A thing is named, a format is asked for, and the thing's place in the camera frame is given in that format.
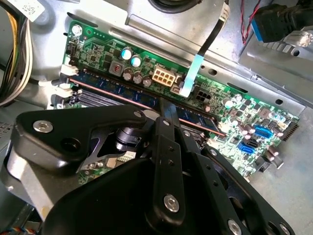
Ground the blue RAM stick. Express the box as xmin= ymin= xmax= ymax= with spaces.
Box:
xmin=69 ymin=74 xmax=227 ymax=138

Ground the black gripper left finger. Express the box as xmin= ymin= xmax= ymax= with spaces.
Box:
xmin=12 ymin=97 xmax=186 ymax=227

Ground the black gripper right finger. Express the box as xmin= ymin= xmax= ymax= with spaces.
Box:
xmin=170 ymin=104 xmax=297 ymax=235

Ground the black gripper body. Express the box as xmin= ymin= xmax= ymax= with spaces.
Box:
xmin=41 ymin=127 xmax=221 ymax=235

